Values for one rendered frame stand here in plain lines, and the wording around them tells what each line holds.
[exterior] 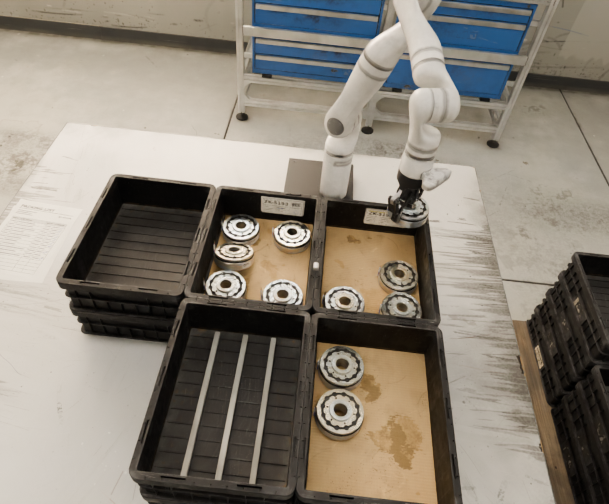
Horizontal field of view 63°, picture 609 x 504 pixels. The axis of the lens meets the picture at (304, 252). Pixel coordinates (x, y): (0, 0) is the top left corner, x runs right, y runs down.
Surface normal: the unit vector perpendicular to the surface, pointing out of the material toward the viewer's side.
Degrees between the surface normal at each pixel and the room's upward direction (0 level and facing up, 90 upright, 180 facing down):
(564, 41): 90
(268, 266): 0
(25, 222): 0
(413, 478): 0
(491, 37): 90
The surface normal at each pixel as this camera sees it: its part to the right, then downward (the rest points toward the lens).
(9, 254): 0.07, -0.67
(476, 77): -0.08, 0.74
